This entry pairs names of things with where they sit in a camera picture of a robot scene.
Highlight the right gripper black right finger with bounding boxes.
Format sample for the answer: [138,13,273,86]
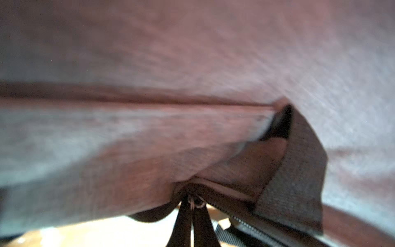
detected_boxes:
[193,203,221,247]

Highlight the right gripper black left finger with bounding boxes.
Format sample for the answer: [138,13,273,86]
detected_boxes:
[166,197,192,247]

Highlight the grey laptop bag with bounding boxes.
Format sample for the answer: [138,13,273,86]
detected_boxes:
[1,1,395,247]

